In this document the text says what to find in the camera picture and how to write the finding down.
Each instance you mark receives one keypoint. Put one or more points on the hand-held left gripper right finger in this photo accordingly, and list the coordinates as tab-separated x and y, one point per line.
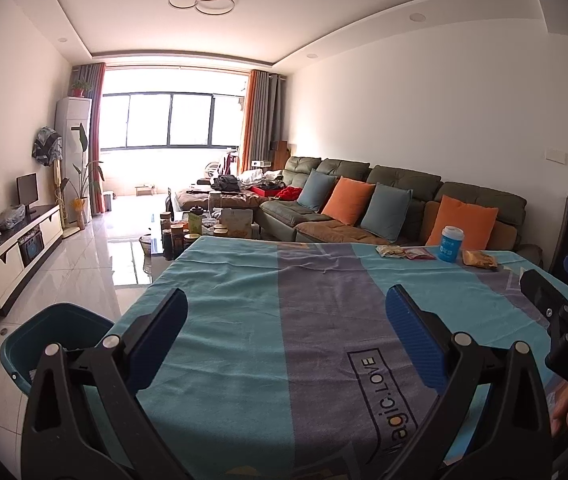
414	340

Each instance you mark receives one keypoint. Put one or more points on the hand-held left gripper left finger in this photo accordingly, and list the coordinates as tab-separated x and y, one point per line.
156	340

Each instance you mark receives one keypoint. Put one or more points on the dark blue plastic bin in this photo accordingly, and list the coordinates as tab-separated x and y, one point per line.
38	330

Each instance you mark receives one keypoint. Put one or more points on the orange snack packet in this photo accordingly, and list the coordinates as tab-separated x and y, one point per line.
479	260

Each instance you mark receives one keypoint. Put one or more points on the red snack packet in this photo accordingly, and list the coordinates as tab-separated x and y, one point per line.
420	254

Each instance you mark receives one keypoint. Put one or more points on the beige snack packet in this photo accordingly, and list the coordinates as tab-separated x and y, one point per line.
390	251

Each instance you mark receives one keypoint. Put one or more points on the blue paper cup white lid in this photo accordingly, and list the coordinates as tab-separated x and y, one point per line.
451	245

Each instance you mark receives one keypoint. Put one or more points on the wide orange cushion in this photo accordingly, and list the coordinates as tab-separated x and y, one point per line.
461	222

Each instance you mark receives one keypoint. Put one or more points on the cluttered coffee table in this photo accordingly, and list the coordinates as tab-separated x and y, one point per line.
198	235

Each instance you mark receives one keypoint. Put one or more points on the blue grey printed tablecloth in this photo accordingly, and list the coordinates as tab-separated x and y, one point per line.
274	335

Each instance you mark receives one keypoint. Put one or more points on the large blue grey cushion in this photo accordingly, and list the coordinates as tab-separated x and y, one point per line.
386	212

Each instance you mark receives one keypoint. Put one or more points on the brown seat pad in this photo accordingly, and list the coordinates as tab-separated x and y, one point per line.
339	232

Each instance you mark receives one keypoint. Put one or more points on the brown ottoman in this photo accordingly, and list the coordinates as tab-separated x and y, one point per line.
198	199

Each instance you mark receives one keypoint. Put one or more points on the narrow orange cushion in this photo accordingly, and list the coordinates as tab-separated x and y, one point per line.
346	200

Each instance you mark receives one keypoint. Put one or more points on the green sofa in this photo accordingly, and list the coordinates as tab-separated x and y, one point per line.
414	180

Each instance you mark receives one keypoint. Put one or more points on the white black tv cabinet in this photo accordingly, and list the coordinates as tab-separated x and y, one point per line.
13	260

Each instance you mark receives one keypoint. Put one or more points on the black bag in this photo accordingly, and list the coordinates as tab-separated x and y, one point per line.
226	184

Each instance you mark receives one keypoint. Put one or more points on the tall leafy plant in vase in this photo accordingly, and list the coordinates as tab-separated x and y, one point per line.
81	185

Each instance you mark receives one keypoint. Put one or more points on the small blue grey cushion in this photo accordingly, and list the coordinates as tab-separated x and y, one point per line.
316	190

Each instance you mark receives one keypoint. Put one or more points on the clear plastic bag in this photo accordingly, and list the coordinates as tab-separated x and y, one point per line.
11	217

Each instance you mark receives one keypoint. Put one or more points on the white clothes pile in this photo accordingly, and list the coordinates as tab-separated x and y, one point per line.
259	178

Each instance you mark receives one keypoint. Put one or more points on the red cloth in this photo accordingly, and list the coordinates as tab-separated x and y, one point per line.
290	193

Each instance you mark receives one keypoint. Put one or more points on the black monitor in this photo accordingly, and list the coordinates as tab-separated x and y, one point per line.
27	190

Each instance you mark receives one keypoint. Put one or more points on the white standing air conditioner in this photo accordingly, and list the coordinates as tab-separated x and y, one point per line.
69	160

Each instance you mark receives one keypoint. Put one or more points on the grey orange curtain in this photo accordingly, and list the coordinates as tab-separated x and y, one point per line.
261	120
94	135

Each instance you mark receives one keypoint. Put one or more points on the black framed window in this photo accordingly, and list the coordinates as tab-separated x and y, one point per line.
168	120

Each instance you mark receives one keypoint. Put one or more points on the wooden cabinet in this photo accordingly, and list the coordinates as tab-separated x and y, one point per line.
280	155

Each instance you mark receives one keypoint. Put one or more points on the cloth covered standing fan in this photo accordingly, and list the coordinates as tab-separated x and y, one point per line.
46	146

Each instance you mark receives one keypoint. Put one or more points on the small potted plant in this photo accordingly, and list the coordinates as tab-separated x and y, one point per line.
81	89

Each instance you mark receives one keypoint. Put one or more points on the white wall switch plate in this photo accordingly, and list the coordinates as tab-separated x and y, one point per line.
555	156

